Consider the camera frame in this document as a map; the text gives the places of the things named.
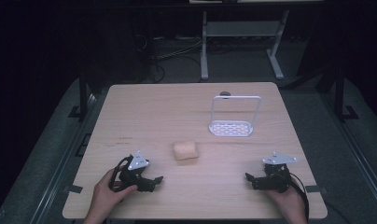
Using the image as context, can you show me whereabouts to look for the aluminium floor rail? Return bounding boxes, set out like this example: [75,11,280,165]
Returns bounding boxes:
[29,92,99,224]
[320,92,377,206]

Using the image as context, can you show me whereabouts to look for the person's left hand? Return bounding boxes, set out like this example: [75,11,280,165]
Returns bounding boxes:
[89,167,138,218]

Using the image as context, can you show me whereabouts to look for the thin black floor cable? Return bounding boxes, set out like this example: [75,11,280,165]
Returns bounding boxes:
[324,200,349,223]

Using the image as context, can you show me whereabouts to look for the person's right hand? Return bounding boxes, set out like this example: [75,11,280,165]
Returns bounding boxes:
[265,181,306,218]

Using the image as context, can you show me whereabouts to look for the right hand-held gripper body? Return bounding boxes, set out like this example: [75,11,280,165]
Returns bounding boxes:
[255,151,299,194]

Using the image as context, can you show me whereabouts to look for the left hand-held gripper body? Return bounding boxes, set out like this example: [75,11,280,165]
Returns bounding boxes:
[114,150,154,193]

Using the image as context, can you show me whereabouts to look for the black metal stand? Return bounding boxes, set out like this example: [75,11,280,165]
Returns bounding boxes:
[332,64,360,123]
[67,69,96,121]

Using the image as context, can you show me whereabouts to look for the bundle of floor cables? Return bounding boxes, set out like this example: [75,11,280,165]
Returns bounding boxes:
[133,33,234,84]

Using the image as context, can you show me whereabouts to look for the grey tape strip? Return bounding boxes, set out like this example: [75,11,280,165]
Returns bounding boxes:
[304,184,323,193]
[66,184,84,194]

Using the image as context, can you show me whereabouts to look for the beige bread loaf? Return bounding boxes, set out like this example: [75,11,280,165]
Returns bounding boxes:
[173,140,200,161]

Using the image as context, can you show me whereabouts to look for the white metal desk frame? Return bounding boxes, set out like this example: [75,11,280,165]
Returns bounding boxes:
[200,8,290,82]

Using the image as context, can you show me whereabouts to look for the white perforated rack with handle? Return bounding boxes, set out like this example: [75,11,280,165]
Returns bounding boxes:
[207,95,262,138]

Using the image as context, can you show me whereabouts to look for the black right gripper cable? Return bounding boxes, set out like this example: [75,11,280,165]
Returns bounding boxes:
[283,171,311,222]

